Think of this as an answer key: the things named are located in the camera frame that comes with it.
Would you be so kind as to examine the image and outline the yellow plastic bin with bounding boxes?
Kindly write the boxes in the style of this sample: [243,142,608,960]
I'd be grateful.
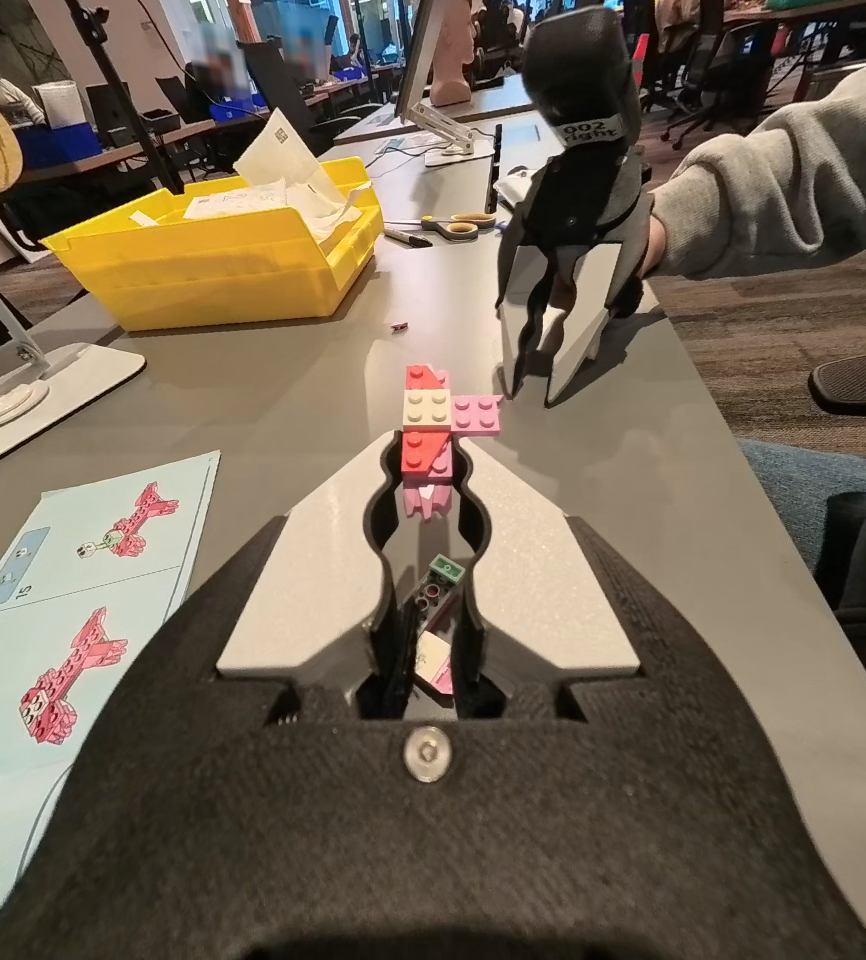
[40,155,384,333]

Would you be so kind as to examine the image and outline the black upright post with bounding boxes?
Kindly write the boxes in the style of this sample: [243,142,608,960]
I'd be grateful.
[485,123,505,215]

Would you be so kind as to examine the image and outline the monitor on white arm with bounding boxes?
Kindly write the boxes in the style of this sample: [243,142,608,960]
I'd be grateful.
[394,0,498,168]

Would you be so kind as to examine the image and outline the white paper bag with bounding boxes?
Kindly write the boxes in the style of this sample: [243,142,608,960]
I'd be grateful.
[232,108,346,226]

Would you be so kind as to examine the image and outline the person's right forearm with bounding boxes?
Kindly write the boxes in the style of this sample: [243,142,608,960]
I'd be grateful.
[654,46,866,282]

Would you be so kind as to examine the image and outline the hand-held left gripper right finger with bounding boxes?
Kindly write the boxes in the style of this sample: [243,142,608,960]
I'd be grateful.
[454,437,642,714]

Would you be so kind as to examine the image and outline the mannequin head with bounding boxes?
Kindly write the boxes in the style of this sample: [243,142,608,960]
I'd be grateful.
[430,0,478,106]

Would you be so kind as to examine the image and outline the open light blue instruction booklet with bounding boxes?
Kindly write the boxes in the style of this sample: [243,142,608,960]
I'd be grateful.
[0,450,223,901]

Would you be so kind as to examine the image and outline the wooden book stand white base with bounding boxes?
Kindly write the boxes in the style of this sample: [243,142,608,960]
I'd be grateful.
[0,30,148,485]

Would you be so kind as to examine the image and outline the grey handled scissors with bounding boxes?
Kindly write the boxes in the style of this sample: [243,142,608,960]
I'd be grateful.
[385,212,496,243]

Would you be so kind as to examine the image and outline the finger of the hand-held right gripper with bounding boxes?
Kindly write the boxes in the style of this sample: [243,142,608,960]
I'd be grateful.
[544,243,629,411]
[497,243,560,400]

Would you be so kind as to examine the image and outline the white paper sheets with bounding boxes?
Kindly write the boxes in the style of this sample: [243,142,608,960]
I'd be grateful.
[129,180,363,241]

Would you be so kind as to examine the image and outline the black tripod stand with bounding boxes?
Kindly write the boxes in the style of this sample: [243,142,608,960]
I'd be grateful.
[64,0,185,195]

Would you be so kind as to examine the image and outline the red pink cream brick body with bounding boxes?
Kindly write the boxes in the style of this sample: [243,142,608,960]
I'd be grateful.
[400,363,507,520]

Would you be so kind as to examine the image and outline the black chair armrest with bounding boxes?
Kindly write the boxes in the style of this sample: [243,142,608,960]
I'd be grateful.
[808,348,866,419]

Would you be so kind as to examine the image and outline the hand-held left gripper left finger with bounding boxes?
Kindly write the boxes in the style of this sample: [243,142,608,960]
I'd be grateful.
[217,433,421,714]

